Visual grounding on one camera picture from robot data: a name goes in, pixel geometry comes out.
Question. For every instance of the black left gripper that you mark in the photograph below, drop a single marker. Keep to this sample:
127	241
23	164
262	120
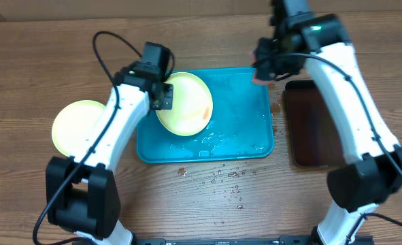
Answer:
167	103

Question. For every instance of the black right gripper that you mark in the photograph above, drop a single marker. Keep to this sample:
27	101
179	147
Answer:
264	69

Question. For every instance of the yellow plate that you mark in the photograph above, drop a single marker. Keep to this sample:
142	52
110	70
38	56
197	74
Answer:
192	105
73	123

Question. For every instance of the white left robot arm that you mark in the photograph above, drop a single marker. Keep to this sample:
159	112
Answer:
81	191

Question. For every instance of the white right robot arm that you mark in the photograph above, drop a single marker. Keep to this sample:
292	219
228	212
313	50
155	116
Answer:
372	153

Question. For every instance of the teal plastic tray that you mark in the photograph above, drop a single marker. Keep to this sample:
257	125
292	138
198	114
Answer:
240	128

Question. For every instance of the black water tray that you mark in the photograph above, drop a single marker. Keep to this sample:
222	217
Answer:
314	138

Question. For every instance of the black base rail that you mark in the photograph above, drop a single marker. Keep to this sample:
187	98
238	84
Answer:
282	240

